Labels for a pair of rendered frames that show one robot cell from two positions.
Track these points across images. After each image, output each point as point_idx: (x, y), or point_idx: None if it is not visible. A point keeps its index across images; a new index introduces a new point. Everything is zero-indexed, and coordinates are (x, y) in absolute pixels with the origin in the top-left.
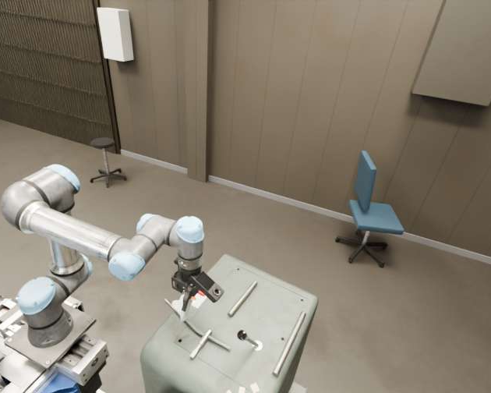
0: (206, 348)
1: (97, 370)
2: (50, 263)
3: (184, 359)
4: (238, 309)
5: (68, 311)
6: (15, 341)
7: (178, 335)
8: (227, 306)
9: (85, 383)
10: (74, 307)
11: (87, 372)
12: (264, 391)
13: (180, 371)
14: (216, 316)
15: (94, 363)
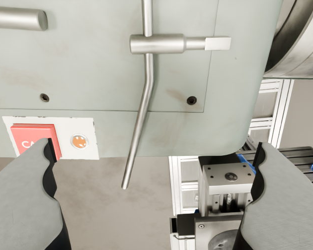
0: (178, 21)
1: (213, 159)
2: None
3: (231, 60)
4: (2, 4)
5: (203, 248)
6: None
7: (183, 112)
8: (24, 50)
9: (244, 163)
10: (181, 235)
11: (242, 173)
12: None
13: (260, 49)
14: (75, 59)
15: (231, 174)
